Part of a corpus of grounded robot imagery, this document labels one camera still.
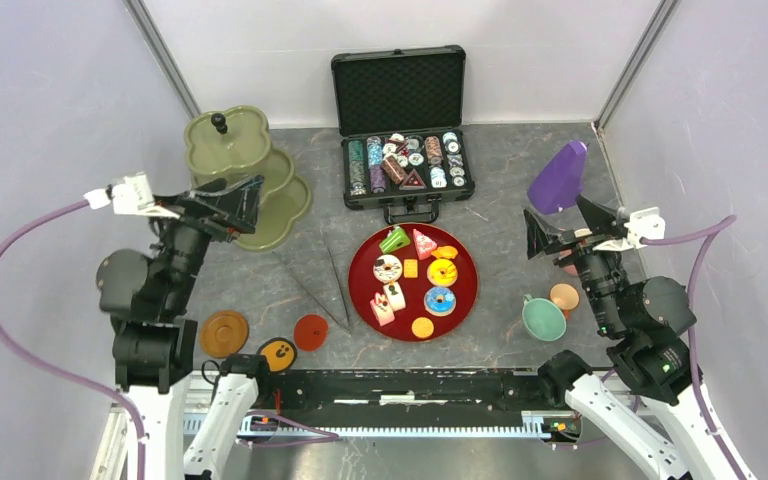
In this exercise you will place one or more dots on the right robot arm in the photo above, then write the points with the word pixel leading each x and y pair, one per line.
pixel 651 326

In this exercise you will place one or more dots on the yellow donut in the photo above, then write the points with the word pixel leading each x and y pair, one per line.
pixel 442 272

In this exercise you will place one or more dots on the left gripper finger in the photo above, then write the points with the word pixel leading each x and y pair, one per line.
pixel 214 188
pixel 238 205

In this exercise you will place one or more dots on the orange face coaster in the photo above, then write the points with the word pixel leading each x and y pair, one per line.
pixel 280 354

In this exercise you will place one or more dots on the purple pitcher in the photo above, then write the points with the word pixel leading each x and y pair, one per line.
pixel 560 182

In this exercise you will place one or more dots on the red round tray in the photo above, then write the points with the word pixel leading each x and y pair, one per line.
pixel 362 285

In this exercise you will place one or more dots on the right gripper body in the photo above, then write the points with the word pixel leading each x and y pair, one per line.
pixel 585 258

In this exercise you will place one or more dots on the black poker chip case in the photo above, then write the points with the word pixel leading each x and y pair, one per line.
pixel 417 93

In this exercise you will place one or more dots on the brown wooden coaster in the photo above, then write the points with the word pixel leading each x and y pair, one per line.
pixel 224 333

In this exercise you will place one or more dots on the orange fish cookie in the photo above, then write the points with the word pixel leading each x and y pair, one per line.
pixel 445 252

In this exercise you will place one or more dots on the teal cup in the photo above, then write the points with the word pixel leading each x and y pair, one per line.
pixel 543 319

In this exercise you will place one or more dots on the yellow rectangular biscuit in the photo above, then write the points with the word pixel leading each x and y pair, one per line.
pixel 411 268

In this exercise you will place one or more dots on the red round coaster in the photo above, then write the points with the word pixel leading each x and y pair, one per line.
pixel 310 332

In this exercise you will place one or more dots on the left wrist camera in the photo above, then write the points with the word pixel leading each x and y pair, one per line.
pixel 129 195

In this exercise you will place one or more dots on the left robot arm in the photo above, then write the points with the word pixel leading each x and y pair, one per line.
pixel 146 296

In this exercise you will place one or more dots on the orange round cookie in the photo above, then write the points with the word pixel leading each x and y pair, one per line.
pixel 422 328

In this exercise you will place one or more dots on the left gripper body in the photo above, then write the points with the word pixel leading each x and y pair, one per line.
pixel 212 223

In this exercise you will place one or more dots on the green triangular cake slice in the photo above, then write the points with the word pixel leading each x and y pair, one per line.
pixel 396 238

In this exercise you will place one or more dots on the green three-tier dessert stand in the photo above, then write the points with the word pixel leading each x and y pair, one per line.
pixel 235 144

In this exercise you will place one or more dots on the pink triangular cake slice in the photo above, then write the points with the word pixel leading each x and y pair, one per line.
pixel 423 244

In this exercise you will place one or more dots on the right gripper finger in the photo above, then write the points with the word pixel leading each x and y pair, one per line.
pixel 542 238
pixel 599 218

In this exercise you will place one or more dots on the pink roll cake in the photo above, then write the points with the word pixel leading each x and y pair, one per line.
pixel 382 309

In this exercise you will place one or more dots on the white chocolate donut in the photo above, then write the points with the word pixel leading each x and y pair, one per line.
pixel 387 268

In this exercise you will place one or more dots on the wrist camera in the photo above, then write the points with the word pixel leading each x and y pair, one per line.
pixel 638 225
pixel 129 195

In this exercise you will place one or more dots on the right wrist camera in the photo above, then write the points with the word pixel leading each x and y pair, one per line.
pixel 638 225

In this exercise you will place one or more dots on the blue donut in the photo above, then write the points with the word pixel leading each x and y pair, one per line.
pixel 439 301

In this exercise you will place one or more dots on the small orange cup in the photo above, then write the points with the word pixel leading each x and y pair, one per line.
pixel 566 297

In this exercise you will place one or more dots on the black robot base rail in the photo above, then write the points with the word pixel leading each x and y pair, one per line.
pixel 495 403

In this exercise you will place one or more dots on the white roll cake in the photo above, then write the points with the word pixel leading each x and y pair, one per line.
pixel 395 296

